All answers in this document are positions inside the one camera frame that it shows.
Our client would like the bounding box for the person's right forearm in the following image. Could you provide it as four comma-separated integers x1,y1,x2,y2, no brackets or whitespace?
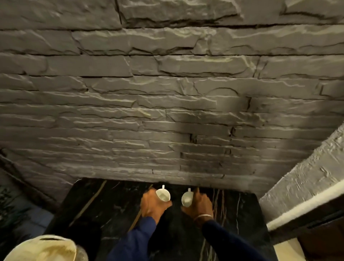
195,218,268,261

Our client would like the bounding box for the person's left forearm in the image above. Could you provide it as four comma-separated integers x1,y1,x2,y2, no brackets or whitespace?
106,216,157,261

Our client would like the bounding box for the person's right hand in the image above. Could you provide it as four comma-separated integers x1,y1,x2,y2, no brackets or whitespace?
181,187,214,221

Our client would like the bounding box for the dark wooden cabinet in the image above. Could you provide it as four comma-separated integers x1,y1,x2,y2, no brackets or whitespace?
269,200,344,261

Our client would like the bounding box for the white cup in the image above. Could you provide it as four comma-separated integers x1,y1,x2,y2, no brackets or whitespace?
181,188,194,208
156,185,171,202

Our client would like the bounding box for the person's left hand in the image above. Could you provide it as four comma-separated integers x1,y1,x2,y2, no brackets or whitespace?
140,188,173,225

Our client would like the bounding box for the beige cap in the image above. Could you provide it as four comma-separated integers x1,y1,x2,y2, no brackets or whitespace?
4,234,89,261

